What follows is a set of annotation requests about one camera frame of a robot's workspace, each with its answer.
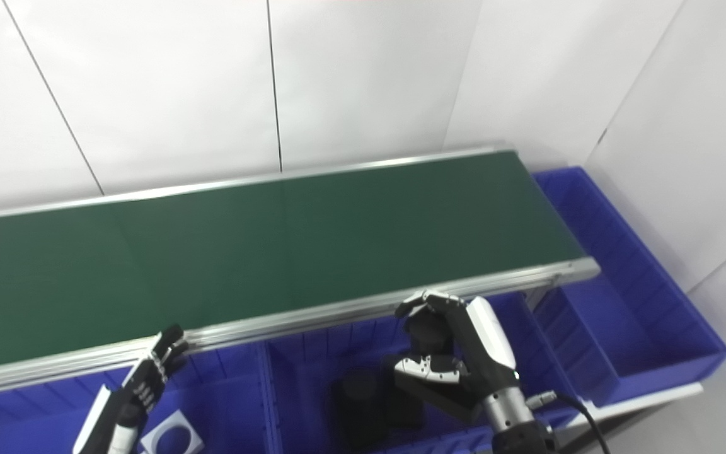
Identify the blue plastic bin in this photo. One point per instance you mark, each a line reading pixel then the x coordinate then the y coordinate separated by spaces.
pixel 224 391
pixel 628 315
pixel 306 378

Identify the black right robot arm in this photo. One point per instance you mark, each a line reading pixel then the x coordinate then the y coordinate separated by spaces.
pixel 517 429

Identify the white part with round hole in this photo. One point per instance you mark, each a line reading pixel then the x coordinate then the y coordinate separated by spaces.
pixel 190 432

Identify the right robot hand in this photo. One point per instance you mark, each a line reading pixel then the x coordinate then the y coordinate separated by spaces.
pixel 489 353

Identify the aluminium conveyor leg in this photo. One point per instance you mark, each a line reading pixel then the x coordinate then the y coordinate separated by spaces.
pixel 539 296

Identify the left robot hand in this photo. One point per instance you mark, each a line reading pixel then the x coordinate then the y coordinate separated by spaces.
pixel 120 410

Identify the green conveyor belt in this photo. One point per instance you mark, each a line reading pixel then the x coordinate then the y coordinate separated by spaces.
pixel 275 252

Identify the black cylinder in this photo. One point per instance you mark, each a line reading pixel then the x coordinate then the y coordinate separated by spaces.
pixel 363 403
pixel 429 334

